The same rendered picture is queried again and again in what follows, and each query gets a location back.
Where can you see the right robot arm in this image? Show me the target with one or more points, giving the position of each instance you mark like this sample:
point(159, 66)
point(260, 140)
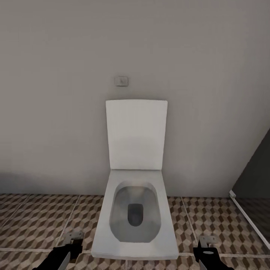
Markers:
point(208, 257)

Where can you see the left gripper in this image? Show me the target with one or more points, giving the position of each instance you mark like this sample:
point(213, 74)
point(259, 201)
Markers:
point(75, 250)

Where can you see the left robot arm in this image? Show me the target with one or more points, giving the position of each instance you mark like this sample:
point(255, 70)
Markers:
point(58, 258)

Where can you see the door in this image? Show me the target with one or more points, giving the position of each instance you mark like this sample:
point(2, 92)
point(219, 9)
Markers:
point(252, 189)

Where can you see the toilet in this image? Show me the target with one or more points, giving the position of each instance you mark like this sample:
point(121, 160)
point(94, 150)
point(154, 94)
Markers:
point(135, 221)

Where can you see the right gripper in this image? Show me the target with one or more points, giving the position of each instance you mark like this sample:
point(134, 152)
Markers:
point(198, 252)

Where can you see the shower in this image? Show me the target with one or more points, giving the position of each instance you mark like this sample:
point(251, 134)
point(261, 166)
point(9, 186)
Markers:
point(252, 224)

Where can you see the hook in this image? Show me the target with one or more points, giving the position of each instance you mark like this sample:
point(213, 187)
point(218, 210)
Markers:
point(121, 80)

